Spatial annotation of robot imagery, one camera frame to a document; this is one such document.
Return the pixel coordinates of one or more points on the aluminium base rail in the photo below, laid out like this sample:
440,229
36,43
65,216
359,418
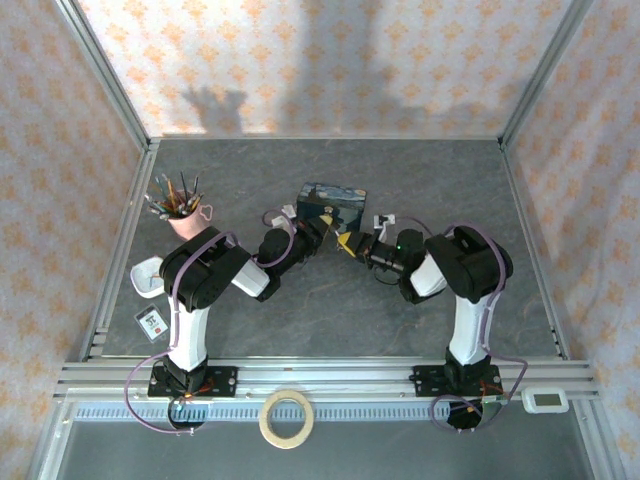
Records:
325,372

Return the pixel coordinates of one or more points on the coloured pencil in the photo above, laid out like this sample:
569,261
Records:
172,192
168,187
155,205

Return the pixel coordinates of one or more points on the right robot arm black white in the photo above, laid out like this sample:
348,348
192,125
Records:
470,265

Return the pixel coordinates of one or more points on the aluminium corner post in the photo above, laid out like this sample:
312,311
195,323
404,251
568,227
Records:
105,75
545,75

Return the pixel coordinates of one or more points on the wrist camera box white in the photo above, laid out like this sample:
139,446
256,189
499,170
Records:
290,211
385,222

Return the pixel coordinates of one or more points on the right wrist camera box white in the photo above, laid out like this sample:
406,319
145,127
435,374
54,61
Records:
385,222

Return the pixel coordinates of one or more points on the dark pencil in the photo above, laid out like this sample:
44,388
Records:
185,186
195,187

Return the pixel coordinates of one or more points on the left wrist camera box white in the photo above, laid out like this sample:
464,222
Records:
290,211

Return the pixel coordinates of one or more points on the aluminium side rail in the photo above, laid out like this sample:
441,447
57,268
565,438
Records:
135,210
530,240

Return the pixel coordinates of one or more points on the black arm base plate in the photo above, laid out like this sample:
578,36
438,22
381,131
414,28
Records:
430,382
225,382

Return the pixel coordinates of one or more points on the small metal padlock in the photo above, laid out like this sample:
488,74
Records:
334,233

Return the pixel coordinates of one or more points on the starry night print box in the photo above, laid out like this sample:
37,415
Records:
345,202

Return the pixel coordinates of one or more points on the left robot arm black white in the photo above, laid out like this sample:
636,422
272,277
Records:
200,270

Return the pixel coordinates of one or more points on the beige tape roll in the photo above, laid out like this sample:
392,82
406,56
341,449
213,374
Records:
266,425

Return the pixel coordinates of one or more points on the pink ceramic cup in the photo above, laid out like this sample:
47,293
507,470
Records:
187,225

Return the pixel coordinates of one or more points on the white digital thermometer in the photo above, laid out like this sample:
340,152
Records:
545,401

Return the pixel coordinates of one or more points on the small white dish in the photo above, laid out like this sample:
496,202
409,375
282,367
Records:
145,277

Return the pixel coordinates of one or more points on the white printed card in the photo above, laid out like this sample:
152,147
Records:
151,324

